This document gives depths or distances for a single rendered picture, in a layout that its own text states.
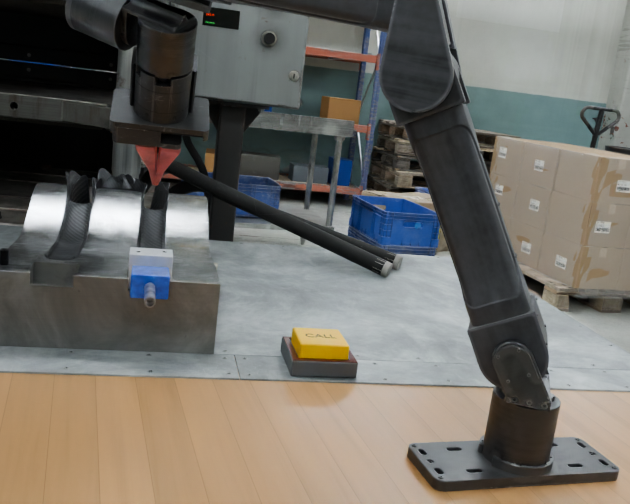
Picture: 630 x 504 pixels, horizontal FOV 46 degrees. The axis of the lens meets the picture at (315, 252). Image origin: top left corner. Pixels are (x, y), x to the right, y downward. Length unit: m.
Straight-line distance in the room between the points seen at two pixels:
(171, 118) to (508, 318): 0.39
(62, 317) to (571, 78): 8.08
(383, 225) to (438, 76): 3.93
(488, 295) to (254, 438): 0.26
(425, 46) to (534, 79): 7.88
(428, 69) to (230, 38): 1.11
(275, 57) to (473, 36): 6.55
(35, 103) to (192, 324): 0.89
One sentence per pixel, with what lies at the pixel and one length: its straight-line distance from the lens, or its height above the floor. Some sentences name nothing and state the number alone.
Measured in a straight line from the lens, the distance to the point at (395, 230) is 4.59.
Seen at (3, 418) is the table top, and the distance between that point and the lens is 0.76.
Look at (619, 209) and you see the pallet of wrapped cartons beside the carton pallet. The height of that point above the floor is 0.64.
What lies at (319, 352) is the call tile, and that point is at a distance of 0.88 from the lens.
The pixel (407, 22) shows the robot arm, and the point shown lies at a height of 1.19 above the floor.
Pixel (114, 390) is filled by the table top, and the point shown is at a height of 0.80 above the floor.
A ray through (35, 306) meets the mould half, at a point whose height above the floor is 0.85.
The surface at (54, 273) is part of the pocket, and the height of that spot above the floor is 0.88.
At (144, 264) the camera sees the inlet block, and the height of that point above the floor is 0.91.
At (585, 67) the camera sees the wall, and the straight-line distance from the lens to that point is 8.82.
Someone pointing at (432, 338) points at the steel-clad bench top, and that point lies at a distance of 1.08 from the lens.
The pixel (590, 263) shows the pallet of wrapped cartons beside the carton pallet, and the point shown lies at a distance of 4.63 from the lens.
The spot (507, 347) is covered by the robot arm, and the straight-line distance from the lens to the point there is 0.67.
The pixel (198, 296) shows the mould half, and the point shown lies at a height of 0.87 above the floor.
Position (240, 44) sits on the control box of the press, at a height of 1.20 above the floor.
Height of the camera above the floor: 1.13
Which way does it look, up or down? 13 degrees down
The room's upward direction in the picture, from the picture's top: 7 degrees clockwise
